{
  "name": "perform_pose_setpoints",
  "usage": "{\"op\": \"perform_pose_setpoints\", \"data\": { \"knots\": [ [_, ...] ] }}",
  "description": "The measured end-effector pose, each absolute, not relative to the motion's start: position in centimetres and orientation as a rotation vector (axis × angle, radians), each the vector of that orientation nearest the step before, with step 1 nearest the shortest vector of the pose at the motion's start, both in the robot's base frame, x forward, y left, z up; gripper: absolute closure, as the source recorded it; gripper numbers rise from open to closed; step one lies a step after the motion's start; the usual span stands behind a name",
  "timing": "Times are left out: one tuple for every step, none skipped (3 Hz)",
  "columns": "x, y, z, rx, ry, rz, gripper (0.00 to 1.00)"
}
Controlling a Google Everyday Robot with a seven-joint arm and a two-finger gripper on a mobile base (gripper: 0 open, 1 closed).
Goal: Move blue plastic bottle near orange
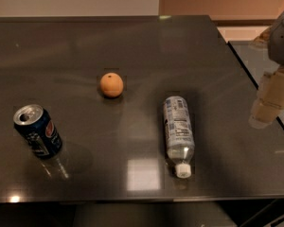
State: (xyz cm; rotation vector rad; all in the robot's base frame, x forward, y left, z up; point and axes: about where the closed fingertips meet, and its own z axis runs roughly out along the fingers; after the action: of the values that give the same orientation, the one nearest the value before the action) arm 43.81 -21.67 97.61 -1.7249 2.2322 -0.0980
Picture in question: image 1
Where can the blue Pepsi soda can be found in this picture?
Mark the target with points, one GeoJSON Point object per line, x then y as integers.
{"type": "Point", "coordinates": [35, 125]}

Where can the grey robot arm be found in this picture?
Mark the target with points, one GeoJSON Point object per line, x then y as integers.
{"type": "Point", "coordinates": [275, 42]}

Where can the orange fruit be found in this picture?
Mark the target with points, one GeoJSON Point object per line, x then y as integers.
{"type": "Point", "coordinates": [111, 85]}

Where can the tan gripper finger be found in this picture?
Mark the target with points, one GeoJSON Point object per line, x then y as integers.
{"type": "Point", "coordinates": [270, 99]}

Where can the clear plastic water bottle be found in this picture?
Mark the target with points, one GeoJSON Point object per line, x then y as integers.
{"type": "Point", "coordinates": [180, 143]}

